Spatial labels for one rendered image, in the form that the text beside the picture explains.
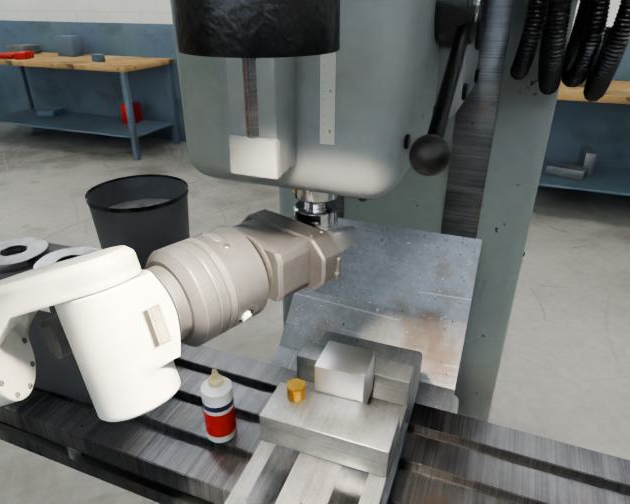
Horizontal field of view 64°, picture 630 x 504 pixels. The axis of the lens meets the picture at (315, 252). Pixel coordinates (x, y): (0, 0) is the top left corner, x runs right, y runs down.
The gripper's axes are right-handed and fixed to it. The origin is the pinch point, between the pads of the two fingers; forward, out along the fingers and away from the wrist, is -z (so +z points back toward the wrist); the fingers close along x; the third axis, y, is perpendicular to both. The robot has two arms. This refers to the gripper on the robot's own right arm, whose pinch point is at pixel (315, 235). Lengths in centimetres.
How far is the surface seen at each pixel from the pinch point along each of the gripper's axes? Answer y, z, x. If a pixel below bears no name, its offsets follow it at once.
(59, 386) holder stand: 28.6, 19.0, 33.3
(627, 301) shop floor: 120, -246, -5
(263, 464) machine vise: 23.3, 11.1, -2.5
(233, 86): -16.9, 12.6, -3.2
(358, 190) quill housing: -8.9, 5.7, -9.6
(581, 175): 92, -362, 59
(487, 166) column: 0.9, -39.6, -1.3
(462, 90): -14.0, -15.5, -7.0
